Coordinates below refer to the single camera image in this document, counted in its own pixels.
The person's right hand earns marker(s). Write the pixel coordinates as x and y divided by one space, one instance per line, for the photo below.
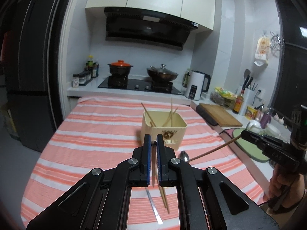
286 189

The green cutting mat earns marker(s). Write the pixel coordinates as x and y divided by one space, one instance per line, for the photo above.
251 150

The cream utensil holder box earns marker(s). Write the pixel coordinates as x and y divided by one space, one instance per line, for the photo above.
172 136

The white knife block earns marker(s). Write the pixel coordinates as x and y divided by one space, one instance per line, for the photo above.
250 83

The pink striped tablecloth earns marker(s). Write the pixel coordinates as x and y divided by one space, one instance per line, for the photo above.
101 132

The hanging wire whisk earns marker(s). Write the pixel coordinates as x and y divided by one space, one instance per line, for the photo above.
276 44

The purple cup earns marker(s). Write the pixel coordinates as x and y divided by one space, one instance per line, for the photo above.
266 119

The black refrigerator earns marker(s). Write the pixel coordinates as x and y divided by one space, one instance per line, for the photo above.
30 31

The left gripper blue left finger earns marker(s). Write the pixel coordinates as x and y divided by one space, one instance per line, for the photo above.
145 161

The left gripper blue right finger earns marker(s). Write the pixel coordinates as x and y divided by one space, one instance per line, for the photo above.
162 162

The steel spoon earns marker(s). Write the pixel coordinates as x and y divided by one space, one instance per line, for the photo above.
155 211
183 156

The white bowl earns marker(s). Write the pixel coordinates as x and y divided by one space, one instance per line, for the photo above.
271 130

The white electric kettle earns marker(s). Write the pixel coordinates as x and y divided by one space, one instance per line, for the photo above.
199 82

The wok with glass lid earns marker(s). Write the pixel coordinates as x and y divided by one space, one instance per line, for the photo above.
161 73

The wire basket with snacks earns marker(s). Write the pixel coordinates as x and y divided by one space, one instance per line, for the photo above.
223 97

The glass jar behind kettle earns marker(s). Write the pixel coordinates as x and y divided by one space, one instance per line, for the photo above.
186 78

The condiment bottles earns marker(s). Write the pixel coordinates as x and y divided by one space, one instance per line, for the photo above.
93 66

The white spice jar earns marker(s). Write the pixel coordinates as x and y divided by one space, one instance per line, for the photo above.
75 80

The black range hood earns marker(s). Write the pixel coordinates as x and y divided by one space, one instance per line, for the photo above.
147 27

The sauce bottle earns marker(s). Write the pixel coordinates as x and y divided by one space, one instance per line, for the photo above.
238 102

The hanging paper bag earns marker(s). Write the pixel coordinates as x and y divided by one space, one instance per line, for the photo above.
262 50

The black pot orange lid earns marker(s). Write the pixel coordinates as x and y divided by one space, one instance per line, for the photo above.
120 68

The spice jar rack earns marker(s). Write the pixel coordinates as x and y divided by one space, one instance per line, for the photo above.
84 78

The wooden cutting board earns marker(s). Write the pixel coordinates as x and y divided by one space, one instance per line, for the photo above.
217 115

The garlic bulbs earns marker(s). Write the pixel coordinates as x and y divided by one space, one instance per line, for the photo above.
280 120

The white teapot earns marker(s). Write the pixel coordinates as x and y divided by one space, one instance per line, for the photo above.
254 126

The black gas cooktop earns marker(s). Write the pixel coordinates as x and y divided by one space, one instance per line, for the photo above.
164 87

